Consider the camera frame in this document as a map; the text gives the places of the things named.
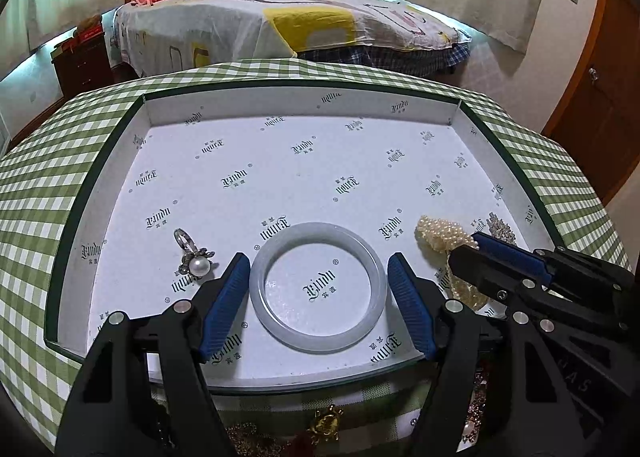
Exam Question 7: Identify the silver pearl ring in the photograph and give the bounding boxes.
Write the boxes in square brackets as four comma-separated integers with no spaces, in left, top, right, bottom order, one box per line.
[172,227,216,283]

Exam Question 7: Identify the green white jewelry tray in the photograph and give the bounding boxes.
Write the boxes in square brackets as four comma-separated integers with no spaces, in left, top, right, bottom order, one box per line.
[44,80,561,361]

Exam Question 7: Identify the bed with patterned sheet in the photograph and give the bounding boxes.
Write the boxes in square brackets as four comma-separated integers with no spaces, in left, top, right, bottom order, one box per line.
[114,0,472,77]

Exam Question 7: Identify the dark wooden nightstand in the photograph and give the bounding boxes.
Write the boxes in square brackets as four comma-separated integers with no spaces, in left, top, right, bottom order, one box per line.
[51,32,114,100]

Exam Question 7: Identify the silver rhinestone brooch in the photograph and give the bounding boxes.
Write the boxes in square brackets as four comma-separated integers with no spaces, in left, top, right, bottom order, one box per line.
[487,212,516,245]

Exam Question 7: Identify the pale jade bangle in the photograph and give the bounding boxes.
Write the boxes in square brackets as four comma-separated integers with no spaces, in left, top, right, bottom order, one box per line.
[248,222,388,353]

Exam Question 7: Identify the brown wooden door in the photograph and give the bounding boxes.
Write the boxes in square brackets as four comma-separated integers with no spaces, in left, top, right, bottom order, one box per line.
[542,0,639,204]

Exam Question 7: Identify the cream pearl bracelet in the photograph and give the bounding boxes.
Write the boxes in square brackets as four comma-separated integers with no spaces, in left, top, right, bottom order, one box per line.
[415,214,490,312]

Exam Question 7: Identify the red boxes on nightstand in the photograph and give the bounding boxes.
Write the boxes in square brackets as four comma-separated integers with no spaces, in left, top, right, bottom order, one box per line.
[51,14,104,60]

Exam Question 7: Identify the red gold tassel charm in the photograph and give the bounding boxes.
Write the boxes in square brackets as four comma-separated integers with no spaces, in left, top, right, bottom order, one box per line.
[302,404,344,456]

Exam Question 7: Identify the green checkered tablecloth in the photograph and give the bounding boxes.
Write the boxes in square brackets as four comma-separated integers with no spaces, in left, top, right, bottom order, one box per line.
[1,60,629,448]

